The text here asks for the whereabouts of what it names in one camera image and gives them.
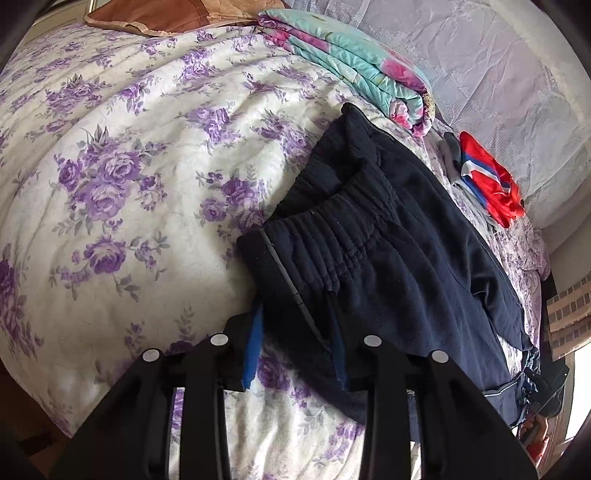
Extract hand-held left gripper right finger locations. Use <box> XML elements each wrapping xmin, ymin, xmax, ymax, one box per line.
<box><xmin>328</xmin><ymin>294</ymin><xmax>539</xmax><ymax>480</ymax></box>

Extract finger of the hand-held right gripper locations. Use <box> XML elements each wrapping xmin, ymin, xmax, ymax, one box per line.
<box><xmin>526</xmin><ymin>348</ymin><xmax>571</xmax><ymax>416</ymax></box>

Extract purple floral bedsheet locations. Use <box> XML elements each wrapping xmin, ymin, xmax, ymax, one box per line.
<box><xmin>0</xmin><ymin>21</ymin><xmax>550</xmax><ymax>480</ymax></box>

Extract folded teal pink floral quilt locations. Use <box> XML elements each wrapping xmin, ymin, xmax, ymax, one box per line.
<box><xmin>256</xmin><ymin>8</ymin><xmax>435</xmax><ymax>138</ymax></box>

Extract white lace headboard cover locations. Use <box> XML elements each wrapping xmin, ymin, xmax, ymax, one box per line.
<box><xmin>281</xmin><ymin>0</ymin><xmax>591</xmax><ymax>229</ymax></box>

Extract folded grey garment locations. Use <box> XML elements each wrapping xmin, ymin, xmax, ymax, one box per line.
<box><xmin>438</xmin><ymin>133</ymin><xmax>504</xmax><ymax>232</ymax></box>

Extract red cloth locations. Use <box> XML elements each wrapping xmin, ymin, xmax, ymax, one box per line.
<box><xmin>517</xmin><ymin>413</ymin><xmax>551</xmax><ymax>464</ymax></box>

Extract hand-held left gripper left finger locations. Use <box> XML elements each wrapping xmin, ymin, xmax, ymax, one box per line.
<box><xmin>48</xmin><ymin>305</ymin><xmax>265</xmax><ymax>480</ymax></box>

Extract dark navy pants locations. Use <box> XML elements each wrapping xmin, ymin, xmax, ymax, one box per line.
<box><xmin>236</xmin><ymin>102</ymin><xmax>541</xmax><ymax>428</ymax></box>

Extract brown pillow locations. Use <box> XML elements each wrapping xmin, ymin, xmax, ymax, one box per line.
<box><xmin>84</xmin><ymin>0</ymin><xmax>289</xmax><ymax>38</ymax></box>

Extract folded red striped garment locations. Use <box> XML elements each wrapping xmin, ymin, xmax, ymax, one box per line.
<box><xmin>457</xmin><ymin>131</ymin><xmax>526</xmax><ymax>229</ymax></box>

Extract bright window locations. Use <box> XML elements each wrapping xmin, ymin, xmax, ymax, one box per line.
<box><xmin>547</xmin><ymin>272</ymin><xmax>591</xmax><ymax>444</ymax></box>

